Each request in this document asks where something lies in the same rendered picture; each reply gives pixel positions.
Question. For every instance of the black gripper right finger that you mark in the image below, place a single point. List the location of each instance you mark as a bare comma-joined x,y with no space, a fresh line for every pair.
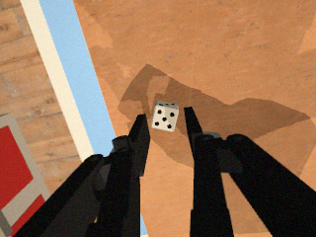
284,203

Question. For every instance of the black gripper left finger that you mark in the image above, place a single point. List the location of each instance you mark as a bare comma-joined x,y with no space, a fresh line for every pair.
73,208

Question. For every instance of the white die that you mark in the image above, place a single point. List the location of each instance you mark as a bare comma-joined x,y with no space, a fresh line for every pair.
165,116

